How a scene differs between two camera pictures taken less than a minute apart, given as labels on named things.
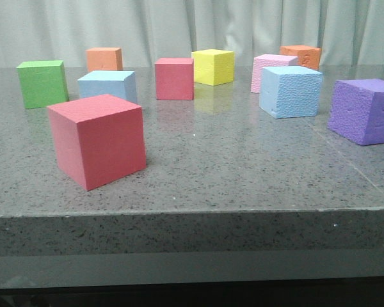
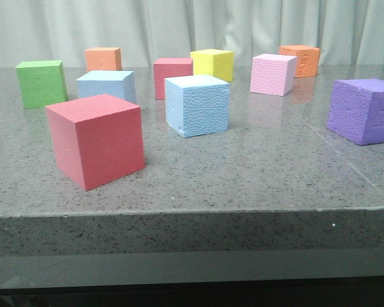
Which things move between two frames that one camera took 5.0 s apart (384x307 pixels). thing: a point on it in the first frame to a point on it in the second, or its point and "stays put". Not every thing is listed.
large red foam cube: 98,139 stays put
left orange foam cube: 104,59 stays put
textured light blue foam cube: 290,91 to 197,105
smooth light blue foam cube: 120,84 stays put
